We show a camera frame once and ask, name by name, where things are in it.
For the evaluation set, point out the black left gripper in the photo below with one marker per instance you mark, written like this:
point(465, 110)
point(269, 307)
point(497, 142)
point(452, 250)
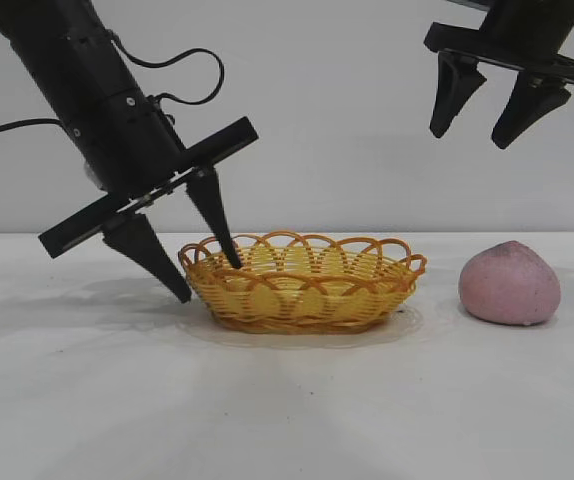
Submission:
point(132, 145)

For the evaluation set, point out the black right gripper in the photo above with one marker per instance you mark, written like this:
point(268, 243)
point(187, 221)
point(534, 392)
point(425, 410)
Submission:
point(527, 35)

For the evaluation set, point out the yellow woven plastic basket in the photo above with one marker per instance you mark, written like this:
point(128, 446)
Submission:
point(307, 305)

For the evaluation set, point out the pink peach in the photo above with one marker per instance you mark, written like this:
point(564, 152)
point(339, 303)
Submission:
point(509, 290)

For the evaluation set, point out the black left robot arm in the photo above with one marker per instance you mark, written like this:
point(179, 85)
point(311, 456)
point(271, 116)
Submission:
point(62, 55)

